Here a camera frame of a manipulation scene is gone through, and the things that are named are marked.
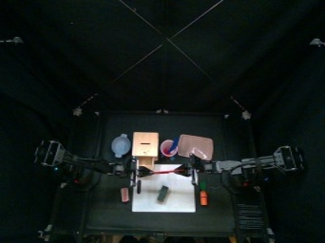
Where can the red toy knife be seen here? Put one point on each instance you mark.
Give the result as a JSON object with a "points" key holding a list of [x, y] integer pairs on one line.
{"points": [[164, 172]]}

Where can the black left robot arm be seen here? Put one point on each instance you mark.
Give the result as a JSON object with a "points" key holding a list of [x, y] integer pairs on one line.
{"points": [[84, 163]]}

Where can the white cutting board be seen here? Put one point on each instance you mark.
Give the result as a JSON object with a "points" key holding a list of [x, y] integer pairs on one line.
{"points": [[177, 199]]}

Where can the pale blue bowl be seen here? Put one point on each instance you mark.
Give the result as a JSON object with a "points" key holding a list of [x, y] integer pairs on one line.
{"points": [[120, 146]]}

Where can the pink toy block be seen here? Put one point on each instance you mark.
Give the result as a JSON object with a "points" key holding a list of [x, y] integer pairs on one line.
{"points": [[124, 194]]}

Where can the blue toy utensil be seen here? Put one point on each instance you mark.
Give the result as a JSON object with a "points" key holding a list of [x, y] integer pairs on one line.
{"points": [[173, 144]]}

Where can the wooden box with red front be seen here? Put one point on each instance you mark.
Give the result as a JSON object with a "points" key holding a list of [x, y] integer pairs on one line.
{"points": [[144, 144]]}

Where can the pink plastic cup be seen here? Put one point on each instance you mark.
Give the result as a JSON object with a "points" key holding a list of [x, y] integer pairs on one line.
{"points": [[165, 146]]}

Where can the orange toy carrot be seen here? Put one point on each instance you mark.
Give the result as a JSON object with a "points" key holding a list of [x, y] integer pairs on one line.
{"points": [[203, 197]]}

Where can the black ribbed pad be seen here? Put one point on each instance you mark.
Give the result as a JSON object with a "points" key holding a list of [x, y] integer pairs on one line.
{"points": [[248, 218]]}

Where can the metal frame bracket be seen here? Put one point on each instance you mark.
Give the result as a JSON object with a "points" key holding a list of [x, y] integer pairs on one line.
{"points": [[315, 41], [161, 111], [16, 40], [77, 111], [246, 114]]}

